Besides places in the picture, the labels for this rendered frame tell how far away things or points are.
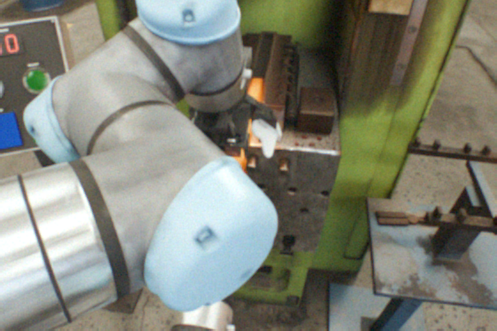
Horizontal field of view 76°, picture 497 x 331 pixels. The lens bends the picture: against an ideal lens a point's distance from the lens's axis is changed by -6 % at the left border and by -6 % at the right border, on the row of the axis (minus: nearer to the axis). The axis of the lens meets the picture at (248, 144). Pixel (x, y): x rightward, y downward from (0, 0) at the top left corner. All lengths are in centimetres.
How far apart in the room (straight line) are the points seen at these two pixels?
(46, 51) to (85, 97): 60
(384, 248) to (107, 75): 83
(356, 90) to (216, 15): 73
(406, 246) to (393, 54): 50
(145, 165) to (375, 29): 76
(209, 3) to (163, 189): 14
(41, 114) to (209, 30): 14
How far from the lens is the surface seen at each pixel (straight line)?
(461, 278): 100
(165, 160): 17
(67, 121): 26
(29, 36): 86
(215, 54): 28
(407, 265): 96
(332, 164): 84
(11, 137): 87
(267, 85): 87
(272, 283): 144
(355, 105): 97
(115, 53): 27
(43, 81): 84
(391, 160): 114
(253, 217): 16
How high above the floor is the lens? 144
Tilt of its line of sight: 41 degrees down
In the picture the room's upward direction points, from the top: straight up
